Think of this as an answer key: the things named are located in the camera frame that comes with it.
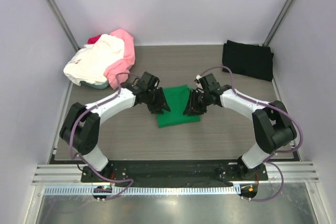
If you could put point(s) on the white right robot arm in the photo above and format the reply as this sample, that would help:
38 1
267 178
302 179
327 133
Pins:
272 127

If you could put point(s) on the white t-shirt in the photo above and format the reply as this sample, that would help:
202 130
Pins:
89 63

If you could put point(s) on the green t-shirt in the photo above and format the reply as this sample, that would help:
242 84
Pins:
177 98

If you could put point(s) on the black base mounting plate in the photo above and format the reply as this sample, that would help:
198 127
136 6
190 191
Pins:
226 170

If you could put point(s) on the slotted cable duct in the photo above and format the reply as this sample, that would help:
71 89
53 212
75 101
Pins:
104 190

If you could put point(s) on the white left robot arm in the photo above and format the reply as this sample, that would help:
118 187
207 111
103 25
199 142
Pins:
82 123

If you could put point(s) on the aluminium frame post right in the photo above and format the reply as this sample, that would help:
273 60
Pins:
278 21

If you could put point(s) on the folded black t-shirt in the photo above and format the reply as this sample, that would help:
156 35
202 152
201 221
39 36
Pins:
248 60

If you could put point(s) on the red t-shirt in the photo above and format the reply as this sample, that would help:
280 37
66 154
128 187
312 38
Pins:
93 40

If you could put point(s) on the aluminium frame post left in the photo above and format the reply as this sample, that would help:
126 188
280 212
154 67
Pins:
62 22

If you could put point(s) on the aluminium rail right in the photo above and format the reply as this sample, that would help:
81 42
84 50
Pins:
292 172

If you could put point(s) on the pink t-shirt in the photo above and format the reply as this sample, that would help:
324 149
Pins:
120 69

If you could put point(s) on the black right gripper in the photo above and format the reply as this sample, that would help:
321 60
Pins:
192 107

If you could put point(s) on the aluminium frame post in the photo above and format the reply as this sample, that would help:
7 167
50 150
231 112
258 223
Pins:
278 21
62 22

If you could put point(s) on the light blue t-shirt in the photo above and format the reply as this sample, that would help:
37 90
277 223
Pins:
96 86

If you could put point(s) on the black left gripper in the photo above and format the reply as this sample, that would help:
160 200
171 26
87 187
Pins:
161 103

